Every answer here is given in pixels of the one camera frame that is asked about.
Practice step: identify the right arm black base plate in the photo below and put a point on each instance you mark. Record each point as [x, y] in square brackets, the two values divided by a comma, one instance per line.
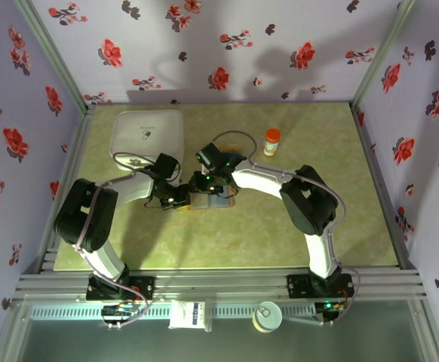
[298, 286]

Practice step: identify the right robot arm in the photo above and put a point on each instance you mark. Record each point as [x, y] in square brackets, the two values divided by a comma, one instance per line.
[306, 200]

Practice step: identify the white pill case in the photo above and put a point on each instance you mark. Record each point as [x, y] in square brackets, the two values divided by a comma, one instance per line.
[148, 128]

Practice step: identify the aluminium side rail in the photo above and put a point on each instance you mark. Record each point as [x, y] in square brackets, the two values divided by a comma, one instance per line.
[363, 132]
[78, 143]

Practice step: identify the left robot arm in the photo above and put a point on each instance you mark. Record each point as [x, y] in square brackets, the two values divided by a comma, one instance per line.
[80, 215]

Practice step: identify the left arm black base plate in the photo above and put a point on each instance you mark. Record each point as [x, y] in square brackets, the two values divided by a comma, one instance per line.
[144, 286]

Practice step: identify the aluminium frame cross rail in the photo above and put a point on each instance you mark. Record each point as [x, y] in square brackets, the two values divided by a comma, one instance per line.
[219, 284]

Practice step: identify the aluminium corner post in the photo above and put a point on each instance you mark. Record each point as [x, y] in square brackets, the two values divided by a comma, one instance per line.
[56, 56]
[379, 56]

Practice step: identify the white paper packet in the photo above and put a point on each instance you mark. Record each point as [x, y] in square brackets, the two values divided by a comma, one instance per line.
[183, 315]

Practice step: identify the tin can with pull tab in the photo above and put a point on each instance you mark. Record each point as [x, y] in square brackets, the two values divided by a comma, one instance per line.
[266, 316]

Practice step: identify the orange cap pill bottle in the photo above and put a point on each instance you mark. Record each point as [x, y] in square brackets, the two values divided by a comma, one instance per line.
[272, 141]

